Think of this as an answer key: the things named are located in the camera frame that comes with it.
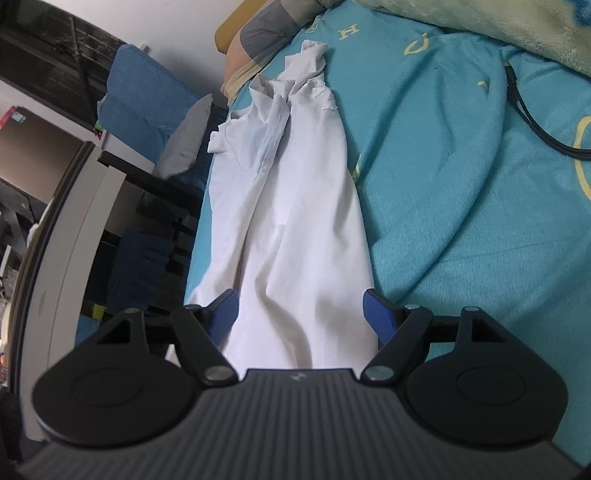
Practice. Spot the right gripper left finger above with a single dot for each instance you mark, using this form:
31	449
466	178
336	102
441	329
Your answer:
199	332

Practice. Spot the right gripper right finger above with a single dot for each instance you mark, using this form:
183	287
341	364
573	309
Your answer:
401	332

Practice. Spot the white t-shirt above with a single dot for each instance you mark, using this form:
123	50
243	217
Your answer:
287	227

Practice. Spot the white desk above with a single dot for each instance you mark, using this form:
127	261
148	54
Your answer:
53	276

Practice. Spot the grey seat cushion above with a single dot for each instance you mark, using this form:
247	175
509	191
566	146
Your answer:
180	151

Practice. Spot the blue covered chair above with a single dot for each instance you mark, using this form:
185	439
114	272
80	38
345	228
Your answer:
145	103

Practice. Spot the mustard yellow headboard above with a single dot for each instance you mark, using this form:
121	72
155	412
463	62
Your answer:
231	25

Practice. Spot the patchwork colour-block pillow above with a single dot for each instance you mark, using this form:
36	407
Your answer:
257	42

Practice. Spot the light green fleece blanket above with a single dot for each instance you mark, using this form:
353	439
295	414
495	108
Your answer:
554	29

